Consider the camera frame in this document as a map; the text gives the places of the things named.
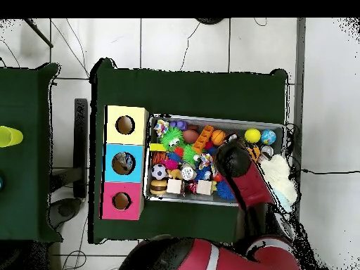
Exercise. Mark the clear water bottle blue label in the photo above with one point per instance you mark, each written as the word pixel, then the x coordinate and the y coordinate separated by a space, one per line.
pixel 231 137

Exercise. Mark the cream waffle cloth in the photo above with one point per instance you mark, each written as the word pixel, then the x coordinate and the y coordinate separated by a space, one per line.
pixel 278 171

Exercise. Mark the light blue waffle cloth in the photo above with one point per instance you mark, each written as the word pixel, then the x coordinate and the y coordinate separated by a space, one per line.
pixel 284 201

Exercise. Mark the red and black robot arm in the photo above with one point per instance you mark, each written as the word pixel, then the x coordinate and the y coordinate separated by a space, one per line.
pixel 244 182

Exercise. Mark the silver mesh bin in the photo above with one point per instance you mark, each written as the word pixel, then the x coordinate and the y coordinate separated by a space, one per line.
pixel 197 200

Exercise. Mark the wooden box with three holes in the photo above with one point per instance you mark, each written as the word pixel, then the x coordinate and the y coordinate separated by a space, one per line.
pixel 112 197

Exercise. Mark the green spiky ball with eyes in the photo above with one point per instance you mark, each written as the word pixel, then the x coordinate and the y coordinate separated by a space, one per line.
pixel 172 139

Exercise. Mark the orange plastic block with holes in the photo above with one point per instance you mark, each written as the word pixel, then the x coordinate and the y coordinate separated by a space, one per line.
pixel 203 139

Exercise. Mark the small soccer ball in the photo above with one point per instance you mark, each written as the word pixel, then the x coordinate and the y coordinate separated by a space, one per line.
pixel 159 171

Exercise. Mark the small wooden block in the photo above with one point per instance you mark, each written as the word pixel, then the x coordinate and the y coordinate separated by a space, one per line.
pixel 174 186

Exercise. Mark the small orange basketball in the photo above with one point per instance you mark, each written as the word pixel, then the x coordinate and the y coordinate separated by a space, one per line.
pixel 218 137

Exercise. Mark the toy hamburger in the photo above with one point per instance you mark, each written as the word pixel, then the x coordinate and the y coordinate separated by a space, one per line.
pixel 158 187

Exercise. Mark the large wooden block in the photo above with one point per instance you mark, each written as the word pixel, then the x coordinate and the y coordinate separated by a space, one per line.
pixel 204 188

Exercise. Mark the dark green tablecloth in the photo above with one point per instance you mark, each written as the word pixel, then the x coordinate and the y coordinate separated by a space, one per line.
pixel 182 92
pixel 25 197

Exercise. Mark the blue spiky ball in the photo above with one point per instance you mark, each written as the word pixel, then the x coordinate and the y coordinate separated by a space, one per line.
pixel 225 191

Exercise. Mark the yellow ball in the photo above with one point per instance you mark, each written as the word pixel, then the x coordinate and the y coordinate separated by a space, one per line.
pixel 252 135

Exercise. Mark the yellow-green cup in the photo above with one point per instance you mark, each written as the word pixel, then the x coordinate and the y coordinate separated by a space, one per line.
pixel 9 136

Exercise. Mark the black rod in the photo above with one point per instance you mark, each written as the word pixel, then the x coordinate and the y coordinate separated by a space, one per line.
pixel 39 33

